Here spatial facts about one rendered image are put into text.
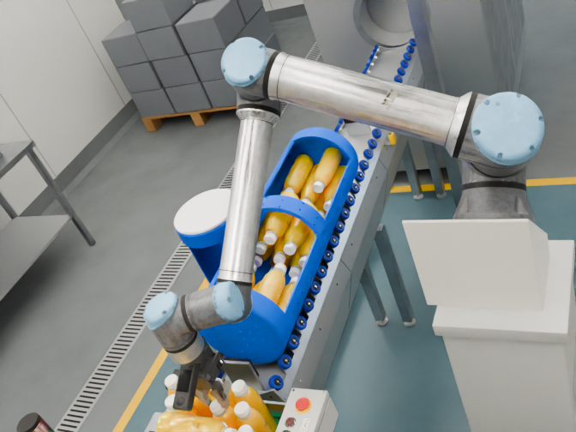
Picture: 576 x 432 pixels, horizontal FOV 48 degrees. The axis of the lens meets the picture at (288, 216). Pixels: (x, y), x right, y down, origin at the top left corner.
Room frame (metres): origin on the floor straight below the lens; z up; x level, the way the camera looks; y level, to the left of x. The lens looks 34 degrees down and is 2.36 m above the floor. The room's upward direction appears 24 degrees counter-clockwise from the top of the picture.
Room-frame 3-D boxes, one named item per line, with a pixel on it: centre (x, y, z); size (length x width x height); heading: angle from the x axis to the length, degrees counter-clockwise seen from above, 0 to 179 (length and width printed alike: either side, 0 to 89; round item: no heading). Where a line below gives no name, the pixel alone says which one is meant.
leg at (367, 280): (2.26, -0.22, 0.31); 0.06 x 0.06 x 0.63; 56
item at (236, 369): (1.35, 0.31, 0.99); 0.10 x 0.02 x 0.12; 56
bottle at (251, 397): (1.19, 0.30, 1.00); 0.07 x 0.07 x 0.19
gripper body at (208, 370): (1.19, 0.35, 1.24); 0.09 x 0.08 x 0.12; 146
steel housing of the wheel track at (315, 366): (2.22, -0.28, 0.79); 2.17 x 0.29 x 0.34; 146
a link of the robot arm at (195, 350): (1.18, 0.36, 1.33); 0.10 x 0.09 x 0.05; 56
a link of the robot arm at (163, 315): (1.18, 0.35, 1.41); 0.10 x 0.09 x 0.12; 80
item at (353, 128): (2.45, -0.43, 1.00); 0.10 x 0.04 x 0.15; 56
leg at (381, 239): (2.18, -0.34, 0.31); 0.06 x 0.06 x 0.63; 56
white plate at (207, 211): (2.21, 0.29, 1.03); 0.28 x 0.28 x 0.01
